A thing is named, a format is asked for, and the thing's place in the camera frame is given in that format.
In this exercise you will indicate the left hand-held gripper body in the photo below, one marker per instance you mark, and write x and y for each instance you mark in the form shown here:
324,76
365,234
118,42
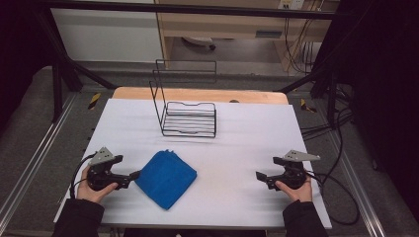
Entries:
99,174

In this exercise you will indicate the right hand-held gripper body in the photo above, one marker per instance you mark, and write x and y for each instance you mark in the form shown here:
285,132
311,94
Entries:
291,174

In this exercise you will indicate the blue towel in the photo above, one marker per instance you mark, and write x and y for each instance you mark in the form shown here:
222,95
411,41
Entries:
166,179

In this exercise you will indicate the person's right hand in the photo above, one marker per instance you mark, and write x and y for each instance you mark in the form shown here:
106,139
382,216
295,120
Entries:
298,193

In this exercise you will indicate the person's left hand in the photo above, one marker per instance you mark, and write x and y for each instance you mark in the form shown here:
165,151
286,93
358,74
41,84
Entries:
94,194

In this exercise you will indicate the white table mat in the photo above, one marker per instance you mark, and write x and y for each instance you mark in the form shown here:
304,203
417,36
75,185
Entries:
237,158

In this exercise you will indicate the wooden table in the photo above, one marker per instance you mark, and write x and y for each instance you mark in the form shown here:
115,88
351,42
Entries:
197,94

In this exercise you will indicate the white cabinet panel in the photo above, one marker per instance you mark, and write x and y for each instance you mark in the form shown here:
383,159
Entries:
105,34

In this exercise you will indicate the office chair base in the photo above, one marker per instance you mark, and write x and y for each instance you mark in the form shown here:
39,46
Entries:
200,41

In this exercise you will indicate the light wooden desk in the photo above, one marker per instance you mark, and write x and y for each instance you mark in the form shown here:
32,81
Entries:
230,24

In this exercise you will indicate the aluminium floor rail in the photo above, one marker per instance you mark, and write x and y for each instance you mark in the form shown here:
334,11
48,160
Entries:
357,184
34,154

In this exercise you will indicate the white wall socket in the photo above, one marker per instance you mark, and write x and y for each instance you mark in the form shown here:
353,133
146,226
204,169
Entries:
291,4

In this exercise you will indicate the black metal frame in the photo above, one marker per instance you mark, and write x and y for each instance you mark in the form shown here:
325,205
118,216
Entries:
184,9

